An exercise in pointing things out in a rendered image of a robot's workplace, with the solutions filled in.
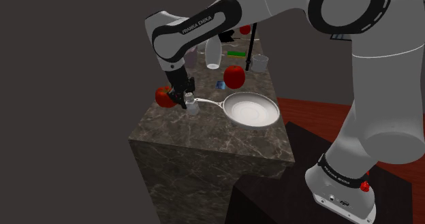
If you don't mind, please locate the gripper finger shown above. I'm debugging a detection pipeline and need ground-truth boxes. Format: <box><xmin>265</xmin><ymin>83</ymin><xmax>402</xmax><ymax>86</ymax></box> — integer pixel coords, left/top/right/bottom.
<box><xmin>178</xmin><ymin>91</ymin><xmax>189</xmax><ymax>110</ymax></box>
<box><xmin>167</xmin><ymin>87</ymin><xmax>179</xmax><ymax>106</ymax></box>

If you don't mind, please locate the red tomato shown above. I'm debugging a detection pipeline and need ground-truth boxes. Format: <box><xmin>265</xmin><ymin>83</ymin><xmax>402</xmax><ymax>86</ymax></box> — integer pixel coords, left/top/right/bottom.
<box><xmin>155</xmin><ymin>85</ymin><xmax>178</xmax><ymax>109</ymax></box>

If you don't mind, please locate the white salt shaker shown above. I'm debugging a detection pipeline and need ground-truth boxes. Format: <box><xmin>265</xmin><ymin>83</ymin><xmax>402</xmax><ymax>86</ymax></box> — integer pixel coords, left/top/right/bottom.
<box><xmin>184</xmin><ymin>92</ymin><xmax>201</xmax><ymax>116</ymax></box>

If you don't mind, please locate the pale purple cup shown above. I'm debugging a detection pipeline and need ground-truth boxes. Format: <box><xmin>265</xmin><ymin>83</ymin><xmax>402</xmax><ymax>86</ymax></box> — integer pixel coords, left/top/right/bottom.
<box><xmin>184</xmin><ymin>46</ymin><xmax>199</xmax><ymax>69</ymax></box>

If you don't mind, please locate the clear glass vase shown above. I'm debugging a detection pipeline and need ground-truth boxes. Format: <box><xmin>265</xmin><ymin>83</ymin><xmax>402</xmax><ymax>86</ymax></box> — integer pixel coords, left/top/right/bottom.
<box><xmin>204</xmin><ymin>36</ymin><xmax>223</xmax><ymax>70</ymax></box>

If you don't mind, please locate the large red apple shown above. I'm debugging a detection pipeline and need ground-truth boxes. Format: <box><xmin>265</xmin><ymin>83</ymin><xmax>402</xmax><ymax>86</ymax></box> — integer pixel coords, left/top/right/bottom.
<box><xmin>223</xmin><ymin>65</ymin><xmax>247</xmax><ymax>90</ymax></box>

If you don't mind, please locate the black angular object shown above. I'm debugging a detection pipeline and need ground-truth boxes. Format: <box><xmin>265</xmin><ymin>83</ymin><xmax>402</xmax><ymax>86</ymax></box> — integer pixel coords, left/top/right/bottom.
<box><xmin>218</xmin><ymin>30</ymin><xmax>236</xmax><ymax>45</ymax></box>

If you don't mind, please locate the white frying pan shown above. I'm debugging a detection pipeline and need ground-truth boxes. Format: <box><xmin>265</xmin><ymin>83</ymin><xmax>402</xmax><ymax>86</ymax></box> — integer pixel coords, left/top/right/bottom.
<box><xmin>194</xmin><ymin>91</ymin><xmax>281</xmax><ymax>131</ymax></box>

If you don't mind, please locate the black upright pole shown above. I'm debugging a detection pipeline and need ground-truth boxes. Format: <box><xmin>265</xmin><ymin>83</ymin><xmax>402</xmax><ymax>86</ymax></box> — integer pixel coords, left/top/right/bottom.
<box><xmin>245</xmin><ymin>22</ymin><xmax>258</xmax><ymax>71</ymax></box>

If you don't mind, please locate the dark robot stand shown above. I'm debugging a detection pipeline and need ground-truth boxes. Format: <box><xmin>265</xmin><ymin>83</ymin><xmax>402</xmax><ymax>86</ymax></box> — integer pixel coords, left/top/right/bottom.
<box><xmin>223</xmin><ymin>121</ymin><xmax>415</xmax><ymax>224</ymax></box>

